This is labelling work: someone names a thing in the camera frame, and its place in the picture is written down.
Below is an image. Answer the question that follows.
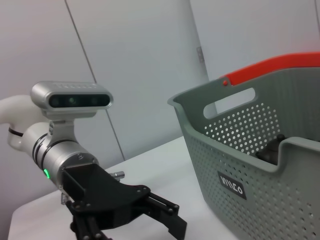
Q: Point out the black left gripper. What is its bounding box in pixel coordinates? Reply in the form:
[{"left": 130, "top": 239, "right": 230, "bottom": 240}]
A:
[{"left": 60, "top": 163, "right": 188, "bottom": 240}]

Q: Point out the grey perforated storage bin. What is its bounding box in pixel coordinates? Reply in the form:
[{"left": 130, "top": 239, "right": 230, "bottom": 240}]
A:
[{"left": 166, "top": 66, "right": 320, "bottom": 240}]

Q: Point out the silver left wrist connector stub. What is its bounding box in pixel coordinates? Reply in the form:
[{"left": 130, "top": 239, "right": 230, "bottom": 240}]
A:
[{"left": 111, "top": 170, "right": 126, "bottom": 181}]

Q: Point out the black clay teapot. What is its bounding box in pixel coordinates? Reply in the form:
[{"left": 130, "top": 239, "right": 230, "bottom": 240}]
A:
[{"left": 255, "top": 134, "right": 286, "bottom": 166}]

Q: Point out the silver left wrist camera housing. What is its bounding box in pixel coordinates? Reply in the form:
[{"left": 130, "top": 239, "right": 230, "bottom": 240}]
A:
[{"left": 30, "top": 81, "right": 115, "bottom": 119}]

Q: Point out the orange bin carry handle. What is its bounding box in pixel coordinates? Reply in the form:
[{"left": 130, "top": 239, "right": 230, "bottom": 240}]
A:
[{"left": 222, "top": 51, "right": 320, "bottom": 87}]

